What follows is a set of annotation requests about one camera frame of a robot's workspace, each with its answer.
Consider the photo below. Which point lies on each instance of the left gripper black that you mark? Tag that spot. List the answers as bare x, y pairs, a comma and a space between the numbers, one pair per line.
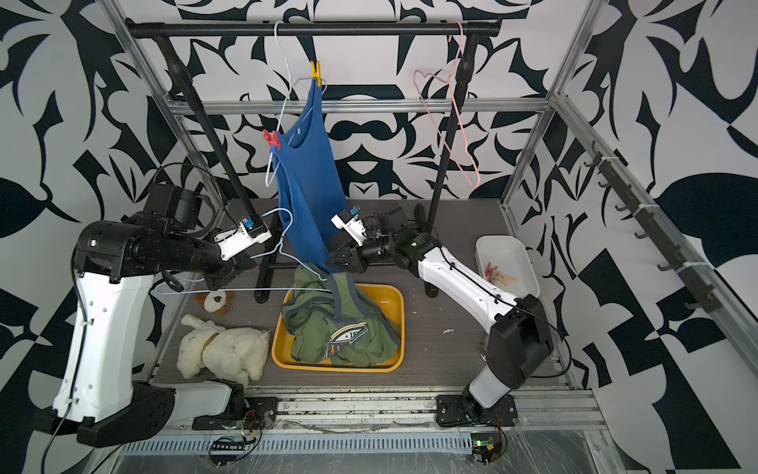
233, 271

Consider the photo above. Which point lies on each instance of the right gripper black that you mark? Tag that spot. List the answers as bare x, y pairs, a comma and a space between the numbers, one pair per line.
347, 248

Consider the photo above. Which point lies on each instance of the blue tank top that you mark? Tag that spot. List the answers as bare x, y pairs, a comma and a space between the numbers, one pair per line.
308, 183

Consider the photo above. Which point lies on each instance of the dark green printed tank top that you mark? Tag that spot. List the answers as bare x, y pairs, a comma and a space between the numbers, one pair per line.
331, 319

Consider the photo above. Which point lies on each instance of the blue wire hanger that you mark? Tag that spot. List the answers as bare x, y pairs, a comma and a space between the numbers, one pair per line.
277, 251

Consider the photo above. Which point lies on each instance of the beige wooden clothespin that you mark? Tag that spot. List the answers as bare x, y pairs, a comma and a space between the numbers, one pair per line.
504, 278

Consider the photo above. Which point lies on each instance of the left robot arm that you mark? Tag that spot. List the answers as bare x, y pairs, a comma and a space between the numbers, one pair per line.
113, 267

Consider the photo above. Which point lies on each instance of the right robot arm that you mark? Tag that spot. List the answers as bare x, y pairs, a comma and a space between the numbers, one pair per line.
520, 336

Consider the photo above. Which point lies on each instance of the brown white round toy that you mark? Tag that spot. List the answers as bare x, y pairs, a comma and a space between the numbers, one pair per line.
219, 302

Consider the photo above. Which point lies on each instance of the yellow plastic tray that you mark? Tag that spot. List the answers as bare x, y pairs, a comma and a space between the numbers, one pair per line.
392, 303

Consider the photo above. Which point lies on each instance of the white plush dog toy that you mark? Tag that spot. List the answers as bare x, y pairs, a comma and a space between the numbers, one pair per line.
234, 354

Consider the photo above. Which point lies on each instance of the red clothespin on blue top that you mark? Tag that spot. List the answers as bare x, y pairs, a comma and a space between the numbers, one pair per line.
272, 139

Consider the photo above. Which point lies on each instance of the white plastic bin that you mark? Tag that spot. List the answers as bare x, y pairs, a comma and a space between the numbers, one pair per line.
510, 255

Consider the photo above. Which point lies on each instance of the yellow clothespin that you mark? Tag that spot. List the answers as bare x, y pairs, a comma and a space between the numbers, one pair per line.
316, 73

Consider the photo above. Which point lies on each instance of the black clothes rack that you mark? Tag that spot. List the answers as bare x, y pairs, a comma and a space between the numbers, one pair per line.
162, 33

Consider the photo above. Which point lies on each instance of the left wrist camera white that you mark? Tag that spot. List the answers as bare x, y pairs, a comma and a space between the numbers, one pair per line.
249, 231

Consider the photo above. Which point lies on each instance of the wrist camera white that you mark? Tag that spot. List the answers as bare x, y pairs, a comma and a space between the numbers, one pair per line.
350, 221
249, 231

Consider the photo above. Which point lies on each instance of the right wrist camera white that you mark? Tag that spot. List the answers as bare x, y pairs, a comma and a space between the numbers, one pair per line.
350, 221

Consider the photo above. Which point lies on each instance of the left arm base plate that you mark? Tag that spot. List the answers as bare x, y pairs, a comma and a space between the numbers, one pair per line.
252, 414

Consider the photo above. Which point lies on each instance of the left electronics board with wires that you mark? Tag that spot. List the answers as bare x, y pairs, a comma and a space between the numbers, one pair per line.
226, 450

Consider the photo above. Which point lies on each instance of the electronics board with wires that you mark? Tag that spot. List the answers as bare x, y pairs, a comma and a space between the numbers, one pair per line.
488, 447
226, 450

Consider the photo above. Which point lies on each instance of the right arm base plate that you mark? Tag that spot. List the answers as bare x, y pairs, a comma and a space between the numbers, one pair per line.
454, 411

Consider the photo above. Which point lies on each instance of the right electronics board with wires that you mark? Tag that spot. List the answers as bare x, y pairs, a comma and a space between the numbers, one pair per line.
488, 447

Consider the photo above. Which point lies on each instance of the black wall hook rail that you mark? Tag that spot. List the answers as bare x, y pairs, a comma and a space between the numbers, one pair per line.
657, 228

